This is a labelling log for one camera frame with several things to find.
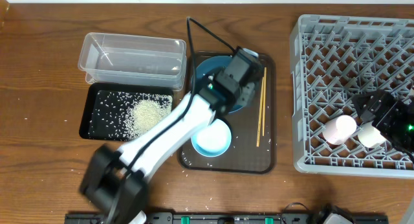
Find white plastic cup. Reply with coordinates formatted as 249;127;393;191
357;122;386;148

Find pink plastic cup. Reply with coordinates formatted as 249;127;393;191
322;115;357;145

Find light blue bowl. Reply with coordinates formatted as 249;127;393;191
191;119;232;157

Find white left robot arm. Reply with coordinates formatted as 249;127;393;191
80;47;264;223

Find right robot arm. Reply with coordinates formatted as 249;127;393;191
351;90;413;161

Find grey dishwasher rack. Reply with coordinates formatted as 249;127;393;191
290;14;413;179

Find wooden chopstick left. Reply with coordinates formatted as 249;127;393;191
256;78;264;148

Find wooden chopstick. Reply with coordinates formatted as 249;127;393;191
262;67;267;137
256;78;264;148

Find wooden chopstick right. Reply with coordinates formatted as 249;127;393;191
262;67;267;137

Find dark blue plate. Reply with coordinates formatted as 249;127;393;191
193;55;246;115

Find brown serving tray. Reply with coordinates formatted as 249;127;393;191
177;54;276;174

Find pile of rice grains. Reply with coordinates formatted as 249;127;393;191
124;100;171;140

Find black plastic tray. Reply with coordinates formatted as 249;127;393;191
79;83;173;141

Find clear plastic bin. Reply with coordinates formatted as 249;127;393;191
78;32;186;91

